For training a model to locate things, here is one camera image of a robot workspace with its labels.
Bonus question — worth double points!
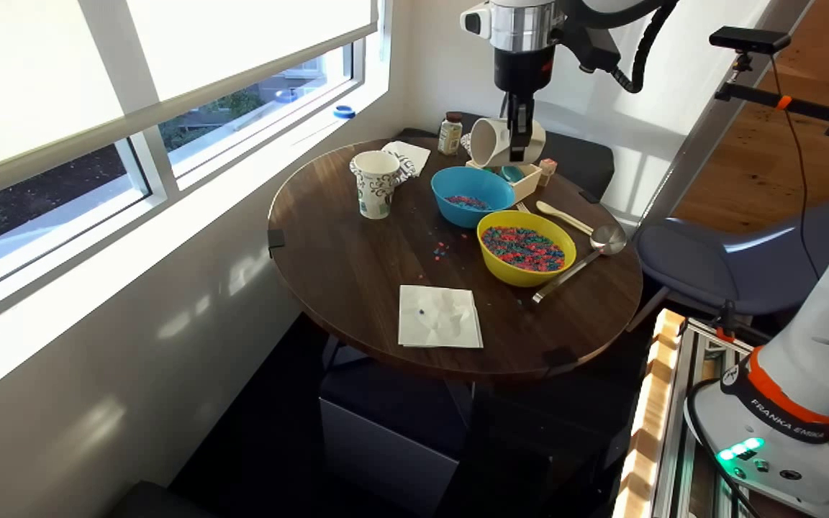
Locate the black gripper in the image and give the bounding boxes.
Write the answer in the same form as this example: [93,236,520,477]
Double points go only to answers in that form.
[493,49,559,163]

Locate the cream ceramic mug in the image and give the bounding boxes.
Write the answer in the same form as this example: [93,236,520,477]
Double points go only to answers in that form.
[467,114,550,172]

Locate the blue plastic bowl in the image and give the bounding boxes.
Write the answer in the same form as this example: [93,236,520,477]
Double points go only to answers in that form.
[429,163,520,231]

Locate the yellow plastic bowl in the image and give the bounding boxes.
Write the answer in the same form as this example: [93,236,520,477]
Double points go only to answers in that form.
[475,206,582,291]

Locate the white mug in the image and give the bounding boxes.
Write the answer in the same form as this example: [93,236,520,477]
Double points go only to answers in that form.
[349,147,405,220]

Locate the light wooden open box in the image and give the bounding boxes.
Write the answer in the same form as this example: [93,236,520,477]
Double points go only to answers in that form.
[497,157,547,205]

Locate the small labelled bottle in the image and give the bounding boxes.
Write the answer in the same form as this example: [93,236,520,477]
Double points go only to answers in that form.
[435,114,467,157]

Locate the wooden spoon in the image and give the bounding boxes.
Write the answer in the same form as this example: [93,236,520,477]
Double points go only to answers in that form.
[533,199,598,238]

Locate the crumpled white paper napkin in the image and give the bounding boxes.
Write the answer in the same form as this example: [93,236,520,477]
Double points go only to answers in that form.
[379,137,435,182]

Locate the multicoloured beads heap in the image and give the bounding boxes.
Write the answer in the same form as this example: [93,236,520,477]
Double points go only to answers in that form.
[481,223,570,274]

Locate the long metal serving spoon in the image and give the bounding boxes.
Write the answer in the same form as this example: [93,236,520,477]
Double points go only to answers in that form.
[526,223,632,307]

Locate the white square paper napkin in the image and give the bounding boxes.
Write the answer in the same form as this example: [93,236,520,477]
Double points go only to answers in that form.
[393,282,486,350]

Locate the blue-grey upholstered chair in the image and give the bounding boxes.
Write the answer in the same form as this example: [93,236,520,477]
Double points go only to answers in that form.
[632,199,829,318]

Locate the light wooden edge strip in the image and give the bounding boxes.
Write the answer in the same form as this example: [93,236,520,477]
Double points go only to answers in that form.
[614,304,688,518]

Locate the white box under table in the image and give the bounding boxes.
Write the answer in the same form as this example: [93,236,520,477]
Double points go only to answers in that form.
[316,354,481,518]

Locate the white roller blind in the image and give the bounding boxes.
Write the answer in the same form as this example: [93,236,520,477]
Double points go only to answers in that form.
[0,0,379,183]

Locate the black external camera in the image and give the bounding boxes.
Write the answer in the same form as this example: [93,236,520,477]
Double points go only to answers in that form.
[707,25,794,56]

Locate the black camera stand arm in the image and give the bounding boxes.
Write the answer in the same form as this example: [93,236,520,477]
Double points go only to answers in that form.
[713,51,829,154]

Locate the aluminium mounting frame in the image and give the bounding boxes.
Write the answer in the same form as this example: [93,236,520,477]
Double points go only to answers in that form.
[655,310,755,518]

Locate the white window frame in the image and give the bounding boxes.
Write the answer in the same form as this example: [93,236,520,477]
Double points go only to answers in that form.
[0,0,393,338]

